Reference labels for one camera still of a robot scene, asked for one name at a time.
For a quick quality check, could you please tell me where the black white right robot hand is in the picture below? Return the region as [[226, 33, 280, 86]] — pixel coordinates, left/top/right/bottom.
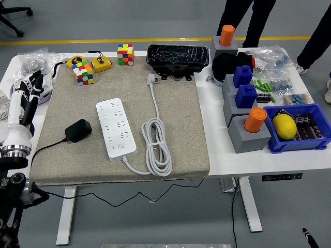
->
[[301, 227, 321, 248]]

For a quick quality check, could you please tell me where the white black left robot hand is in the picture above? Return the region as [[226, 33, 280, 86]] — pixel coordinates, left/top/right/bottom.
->
[[2, 70, 44, 150]]

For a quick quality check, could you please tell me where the thin black plug cord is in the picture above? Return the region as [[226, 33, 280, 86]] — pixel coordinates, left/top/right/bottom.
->
[[30, 138, 205, 207]]

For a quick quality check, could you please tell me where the black plug adapter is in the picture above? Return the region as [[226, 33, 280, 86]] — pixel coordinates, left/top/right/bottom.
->
[[64, 118, 93, 144]]

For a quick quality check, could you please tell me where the multicoloured puzzle cube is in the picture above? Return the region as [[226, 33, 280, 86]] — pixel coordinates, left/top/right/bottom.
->
[[71, 60, 95, 86], [117, 43, 134, 66]]

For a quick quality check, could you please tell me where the white power strip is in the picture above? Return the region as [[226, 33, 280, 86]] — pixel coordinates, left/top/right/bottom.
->
[[96, 98, 138, 163]]

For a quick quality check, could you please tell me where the white circuit breaker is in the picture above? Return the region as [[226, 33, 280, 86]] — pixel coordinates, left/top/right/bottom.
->
[[0, 89, 12, 121]]

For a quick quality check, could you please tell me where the purple tray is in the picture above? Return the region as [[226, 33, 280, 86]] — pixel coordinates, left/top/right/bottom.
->
[[9, 73, 54, 105]]

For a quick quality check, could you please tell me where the white socket box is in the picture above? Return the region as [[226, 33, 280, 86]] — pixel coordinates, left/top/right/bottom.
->
[[41, 73, 54, 95]]

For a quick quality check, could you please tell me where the clear bag of metal nuts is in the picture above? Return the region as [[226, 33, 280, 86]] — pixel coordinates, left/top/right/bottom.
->
[[17, 48, 51, 76]]

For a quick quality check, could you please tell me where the black table control panel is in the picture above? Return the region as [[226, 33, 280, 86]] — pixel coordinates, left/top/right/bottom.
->
[[261, 173, 304, 182]]

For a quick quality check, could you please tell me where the white table leg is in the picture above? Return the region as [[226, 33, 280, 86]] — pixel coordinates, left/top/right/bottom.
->
[[56, 185, 78, 246], [237, 177, 264, 233]]

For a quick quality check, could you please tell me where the empty clear plastic bag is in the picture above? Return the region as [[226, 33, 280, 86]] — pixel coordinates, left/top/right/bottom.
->
[[48, 52, 65, 68]]

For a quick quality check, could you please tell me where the round yellow tape measure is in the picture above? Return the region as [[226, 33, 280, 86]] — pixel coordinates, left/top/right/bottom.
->
[[63, 55, 87, 71]]

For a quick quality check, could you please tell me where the black office chair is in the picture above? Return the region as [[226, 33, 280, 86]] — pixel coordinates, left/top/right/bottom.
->
[[0, 0, 34, 38]]

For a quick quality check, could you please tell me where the blue plastic bin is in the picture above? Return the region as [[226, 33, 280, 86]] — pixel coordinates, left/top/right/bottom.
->
[[263, 103, 331, 154]]

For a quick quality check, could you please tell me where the grey under-table box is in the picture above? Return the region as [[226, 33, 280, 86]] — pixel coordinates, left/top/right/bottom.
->
[[220, 177, 242, 193]]

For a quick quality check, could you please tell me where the dark brown capacitor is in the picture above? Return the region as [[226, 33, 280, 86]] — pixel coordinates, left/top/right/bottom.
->
[[311, 124, 326, 141], [294, 113, 317, 128], [256, 93, 273, 104], [296, 126, 315, 142]]

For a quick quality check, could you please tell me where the square yellow tape measure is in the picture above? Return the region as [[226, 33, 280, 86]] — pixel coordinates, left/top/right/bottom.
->
[[87, 50, 113, 74]]

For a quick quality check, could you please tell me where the grey block holder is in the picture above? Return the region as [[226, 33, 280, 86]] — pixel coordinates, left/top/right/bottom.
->
[[209, 36, 239, 59], [221, 74, 255, 97], [227, 115, 273, 154], [222, 90, 259, 128]]

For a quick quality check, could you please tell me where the yellow lemon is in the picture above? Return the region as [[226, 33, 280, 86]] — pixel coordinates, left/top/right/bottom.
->
[[272, 114, 298, 142]]

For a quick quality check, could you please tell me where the black key fob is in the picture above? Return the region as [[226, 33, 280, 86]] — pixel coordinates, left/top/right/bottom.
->
[[274, 108, 295, 120]]

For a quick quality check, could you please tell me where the orange cylinder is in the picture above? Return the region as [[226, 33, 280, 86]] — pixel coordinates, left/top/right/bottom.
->
[[243, 107, 268, 134], [219, 24, 236, 48]]

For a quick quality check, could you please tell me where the clear bag of taped resistors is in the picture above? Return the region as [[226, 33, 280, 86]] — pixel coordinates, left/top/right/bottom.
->
[[282, 92, 315, 107]]

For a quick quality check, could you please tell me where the blue block with knob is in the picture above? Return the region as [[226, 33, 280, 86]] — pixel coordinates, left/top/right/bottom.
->
[[234, 84, 258, 109], [232, 65, 253, 89]]

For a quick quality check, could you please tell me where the small clear resistor bag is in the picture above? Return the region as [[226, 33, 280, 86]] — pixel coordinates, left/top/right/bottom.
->
[[267, 69, 295, 94]]

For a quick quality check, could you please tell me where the grey-brown mat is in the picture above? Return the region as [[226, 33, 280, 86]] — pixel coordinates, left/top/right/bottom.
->
[[29, 55, 210, 187]]

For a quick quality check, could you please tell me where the black wrapped device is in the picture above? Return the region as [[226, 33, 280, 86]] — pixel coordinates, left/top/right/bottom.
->
[[146, 44, 210, 82]]

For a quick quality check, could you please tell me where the light blue dish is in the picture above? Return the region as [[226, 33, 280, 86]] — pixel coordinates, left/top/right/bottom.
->
[[211, 66, 225, 87]]

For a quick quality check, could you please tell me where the large clear resistor bag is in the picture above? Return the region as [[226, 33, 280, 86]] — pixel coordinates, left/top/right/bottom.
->
[[247, 44, 296, 71]]

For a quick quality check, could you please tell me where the black cloth bundle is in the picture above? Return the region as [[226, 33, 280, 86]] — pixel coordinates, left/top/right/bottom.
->
[[212, 51, 255, 84]]

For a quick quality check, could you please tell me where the person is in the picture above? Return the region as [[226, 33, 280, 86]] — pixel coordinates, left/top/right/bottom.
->
[[217, 0, 277, 49], [294, 0, 331, 105]]

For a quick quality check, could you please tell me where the black table power cable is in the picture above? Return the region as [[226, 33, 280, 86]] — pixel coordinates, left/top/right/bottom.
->
[[231, 177, 240, 248]]

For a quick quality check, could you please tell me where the white power cord with plug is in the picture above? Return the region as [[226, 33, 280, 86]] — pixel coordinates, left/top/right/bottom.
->
[[123, 73, 173, 178]]

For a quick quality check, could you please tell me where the green wall plug cluster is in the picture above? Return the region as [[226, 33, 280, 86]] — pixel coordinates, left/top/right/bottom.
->
[[252, 79, 273, 93]]

